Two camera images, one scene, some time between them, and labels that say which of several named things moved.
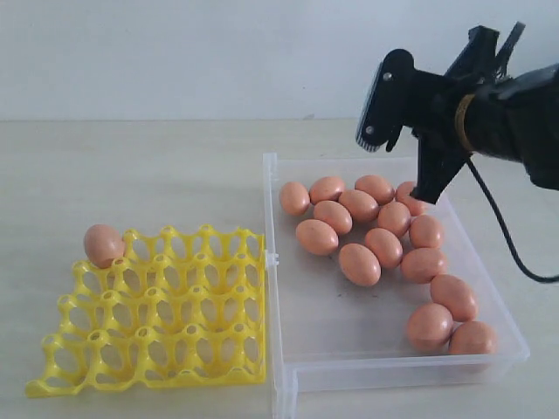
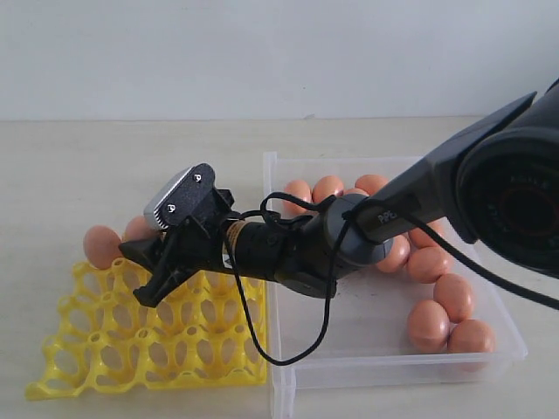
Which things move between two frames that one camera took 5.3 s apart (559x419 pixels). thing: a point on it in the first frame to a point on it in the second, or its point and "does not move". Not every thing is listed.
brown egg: [430, 327] does not move
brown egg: [103, 243] does not move
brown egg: [359, 265] to [140, 229]
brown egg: [473, 338] does not move
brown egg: [453, 292] does not move
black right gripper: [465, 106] to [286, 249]
